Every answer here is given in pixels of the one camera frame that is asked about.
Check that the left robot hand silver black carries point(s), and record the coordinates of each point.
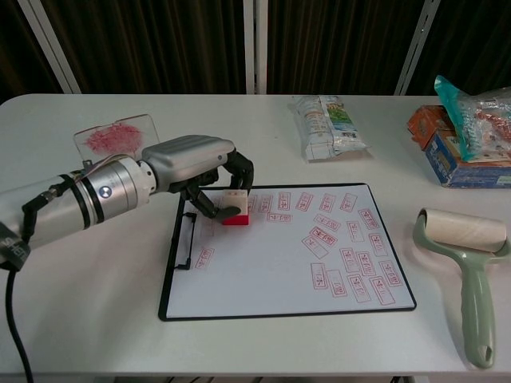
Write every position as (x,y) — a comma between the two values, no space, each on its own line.
(187,159)

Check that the red and white stamp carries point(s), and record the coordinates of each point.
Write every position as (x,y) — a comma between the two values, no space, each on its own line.
(237,199)

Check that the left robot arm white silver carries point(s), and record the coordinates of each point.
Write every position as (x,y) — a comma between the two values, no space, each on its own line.
(80,195)

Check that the clear plastic container red bits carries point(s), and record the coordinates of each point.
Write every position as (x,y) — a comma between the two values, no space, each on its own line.
(116,135)

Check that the black clipboard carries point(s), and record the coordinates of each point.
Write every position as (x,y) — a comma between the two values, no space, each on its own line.
(167,287)

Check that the black curtain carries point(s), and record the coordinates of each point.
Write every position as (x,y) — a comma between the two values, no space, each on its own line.
(159,44)
(20,60)
(475,40)
(331,44)

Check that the white paper with red stamps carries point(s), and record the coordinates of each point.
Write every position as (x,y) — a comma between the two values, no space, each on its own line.
(259,271)

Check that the silver snack bag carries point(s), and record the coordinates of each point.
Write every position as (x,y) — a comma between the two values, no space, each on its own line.
(327,127)

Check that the blue orange cardboard box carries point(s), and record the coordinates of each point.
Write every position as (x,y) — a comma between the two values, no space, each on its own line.
(443,159)

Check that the teal clear snack bag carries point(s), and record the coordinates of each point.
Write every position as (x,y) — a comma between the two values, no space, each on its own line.
(471,119)

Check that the white partition post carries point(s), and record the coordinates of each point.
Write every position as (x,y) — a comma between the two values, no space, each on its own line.
(417,44)
(255,44)
(48,44)

